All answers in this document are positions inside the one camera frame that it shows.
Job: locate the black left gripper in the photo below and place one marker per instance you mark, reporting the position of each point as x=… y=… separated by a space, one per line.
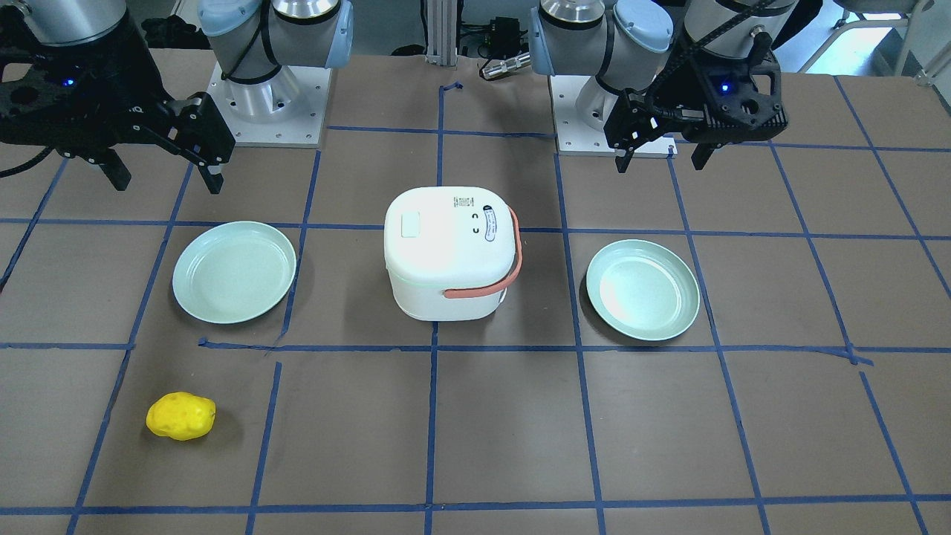
x=677 y=87

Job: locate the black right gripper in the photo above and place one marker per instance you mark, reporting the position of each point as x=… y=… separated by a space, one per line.
x=128 y=80

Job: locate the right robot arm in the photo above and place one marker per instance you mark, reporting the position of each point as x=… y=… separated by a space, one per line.
x=252 y=40

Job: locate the green plate near left arm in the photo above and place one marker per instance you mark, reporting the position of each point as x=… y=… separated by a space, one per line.
x=643 y=290

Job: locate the green plate near right arm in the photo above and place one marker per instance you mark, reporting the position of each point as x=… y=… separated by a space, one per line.
x=234 y=272

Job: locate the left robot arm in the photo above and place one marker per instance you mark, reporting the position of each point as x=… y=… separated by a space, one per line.
x=627 y=44

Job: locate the white rice cooker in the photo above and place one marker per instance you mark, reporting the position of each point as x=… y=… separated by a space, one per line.
x=451 y=253

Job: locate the yellow toy potato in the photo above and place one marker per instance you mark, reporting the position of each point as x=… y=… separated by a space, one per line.
x=181 y=416

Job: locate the aluminium frame post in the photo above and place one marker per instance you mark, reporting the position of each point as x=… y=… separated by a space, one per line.
x=442 y=26

